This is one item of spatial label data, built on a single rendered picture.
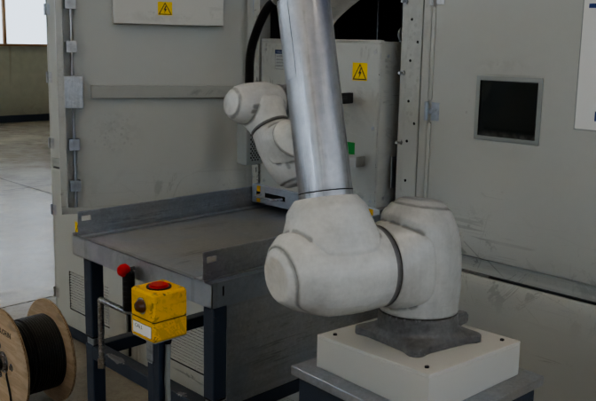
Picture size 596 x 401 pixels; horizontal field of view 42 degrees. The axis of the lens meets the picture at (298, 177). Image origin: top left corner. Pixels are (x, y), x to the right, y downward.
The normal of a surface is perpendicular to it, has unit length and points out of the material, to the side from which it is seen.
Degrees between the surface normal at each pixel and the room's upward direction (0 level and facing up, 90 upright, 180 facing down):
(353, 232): 70
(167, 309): 89
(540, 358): 90
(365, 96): 90
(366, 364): 90
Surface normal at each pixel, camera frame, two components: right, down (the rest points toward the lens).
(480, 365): 0.66, 0.14
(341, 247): 0.33, -0.21
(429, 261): 0.44, 0.06
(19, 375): -0.72, 0.11
